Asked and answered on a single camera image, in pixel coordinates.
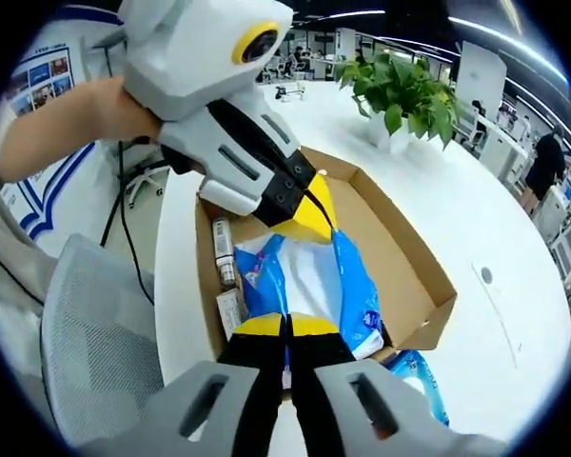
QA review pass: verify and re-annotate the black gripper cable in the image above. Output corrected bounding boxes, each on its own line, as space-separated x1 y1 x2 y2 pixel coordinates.
99 137 156 306

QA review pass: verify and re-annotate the green potted plant white pot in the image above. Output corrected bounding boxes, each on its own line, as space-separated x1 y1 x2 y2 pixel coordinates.
335 50 463 153

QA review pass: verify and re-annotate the silver tube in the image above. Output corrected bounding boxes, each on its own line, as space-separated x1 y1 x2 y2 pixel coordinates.
210 215 243 291

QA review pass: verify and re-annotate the white office chair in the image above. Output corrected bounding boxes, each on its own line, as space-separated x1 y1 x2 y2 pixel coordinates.
122 151 167 210

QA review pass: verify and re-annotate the wall poster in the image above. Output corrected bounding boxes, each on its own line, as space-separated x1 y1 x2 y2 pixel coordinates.
7 45 75 118

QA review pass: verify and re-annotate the brown cardboard shoe box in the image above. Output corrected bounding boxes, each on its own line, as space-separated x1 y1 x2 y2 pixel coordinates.
193 145 459 370

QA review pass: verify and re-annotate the small black white device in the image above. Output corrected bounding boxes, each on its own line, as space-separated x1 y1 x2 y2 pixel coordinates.
272 81 309 104

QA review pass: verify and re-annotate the small white carton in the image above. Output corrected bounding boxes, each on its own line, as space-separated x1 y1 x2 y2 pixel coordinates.
215 289 249 342

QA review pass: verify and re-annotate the person's left hand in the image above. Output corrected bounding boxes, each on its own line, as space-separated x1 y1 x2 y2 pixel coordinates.
88 74 166 144

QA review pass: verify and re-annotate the grey mesh chair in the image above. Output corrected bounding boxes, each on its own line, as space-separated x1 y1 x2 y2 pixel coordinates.
41 232 172 442

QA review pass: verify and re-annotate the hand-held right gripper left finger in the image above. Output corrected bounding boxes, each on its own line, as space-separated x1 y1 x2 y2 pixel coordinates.
83 311 289 457

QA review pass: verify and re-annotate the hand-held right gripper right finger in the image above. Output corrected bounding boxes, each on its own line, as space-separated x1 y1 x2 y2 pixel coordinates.
287 311 505 457

